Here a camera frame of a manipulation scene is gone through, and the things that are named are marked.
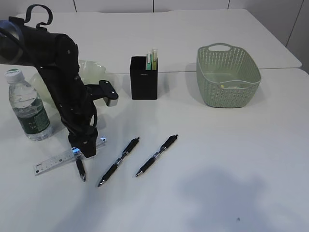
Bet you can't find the clear plastic water bottle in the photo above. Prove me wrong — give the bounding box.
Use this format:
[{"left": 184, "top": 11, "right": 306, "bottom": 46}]
[{"left": 4, "top": 68, "right": 53, "bottom": 141}]

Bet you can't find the black pen under ruler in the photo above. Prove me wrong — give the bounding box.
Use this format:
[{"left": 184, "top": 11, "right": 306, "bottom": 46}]
[{"left": 75, "top": 157, "right": 86, "bottom": 182}]

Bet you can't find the black square pen holder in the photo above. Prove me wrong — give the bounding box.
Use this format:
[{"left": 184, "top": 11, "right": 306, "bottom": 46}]
[{"left": 130, "top": 56, "right": 158, "bottom": 100}]

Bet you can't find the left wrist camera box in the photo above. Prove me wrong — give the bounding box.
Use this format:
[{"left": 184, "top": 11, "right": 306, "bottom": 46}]
[{"left": 85, "top": 80, "right": 119, "bottom": 107}]

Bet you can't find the mint green pen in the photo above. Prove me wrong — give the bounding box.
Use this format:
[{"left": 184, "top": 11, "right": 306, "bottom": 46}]
[{"left": 145, "top": 50, "right": 152, "bottom": 70}]

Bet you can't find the black gel pen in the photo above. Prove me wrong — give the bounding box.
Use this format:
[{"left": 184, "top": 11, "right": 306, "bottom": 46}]
[
  {"left": 135, "top": 134, "right": 178, "bottom": 177},
  {"left": 97, "top": 137, "right": 140, "bottom": 188}
]

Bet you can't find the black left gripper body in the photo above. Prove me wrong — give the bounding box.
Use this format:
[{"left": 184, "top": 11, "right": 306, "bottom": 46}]
[{"left": 59, "top": 96, "right": 98, "bottom": 141}]

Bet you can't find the clear plastic ruler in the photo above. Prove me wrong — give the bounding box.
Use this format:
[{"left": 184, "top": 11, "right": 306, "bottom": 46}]
[{"left": 33, "top": 136, "right": 108, "bottom": 177}]

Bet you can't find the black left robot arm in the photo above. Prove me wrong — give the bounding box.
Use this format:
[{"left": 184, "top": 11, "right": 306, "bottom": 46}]
[{"left": 0, "top": 17, "right": 101, "bottom": 158}]

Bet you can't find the black gel pen middle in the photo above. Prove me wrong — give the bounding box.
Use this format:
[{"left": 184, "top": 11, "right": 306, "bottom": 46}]
[{"left": 97, "top": 137, "right": 140, "bottom": 188}]

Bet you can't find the yellow utility knife pen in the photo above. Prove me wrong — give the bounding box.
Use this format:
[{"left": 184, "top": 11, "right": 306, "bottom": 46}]
[{"left": 151, "top": 48, "right": 158, "bottom": 70}]

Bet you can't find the grey-green woven plastic basket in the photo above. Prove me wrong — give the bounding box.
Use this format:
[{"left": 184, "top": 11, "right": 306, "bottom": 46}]
[{"left": 196, "top": 43, "right": 261, "bottom": 108}]

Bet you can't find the pale green glass plate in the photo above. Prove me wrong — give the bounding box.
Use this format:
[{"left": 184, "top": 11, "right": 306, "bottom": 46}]
[{"left": 29, "top": 59, "right": 106, "bottom": 109}]

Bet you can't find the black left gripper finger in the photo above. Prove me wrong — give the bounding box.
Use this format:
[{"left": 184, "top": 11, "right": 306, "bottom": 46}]
[
  {"left": 68, "top": 134, "right": 81, "bottom": 149},
  {"left": 79, "top": 135, "right": 97, "bottom": 158}
]

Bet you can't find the yellow packaging paper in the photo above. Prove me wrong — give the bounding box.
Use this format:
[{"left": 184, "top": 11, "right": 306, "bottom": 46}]
[{"left": 221, "top": 83, "right": 248, "bottom": 89}]

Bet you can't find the black gel pen right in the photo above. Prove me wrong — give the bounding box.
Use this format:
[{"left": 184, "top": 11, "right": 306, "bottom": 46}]
[{"left": 135, "top": 134, "right": 178, "bottom": 177}]

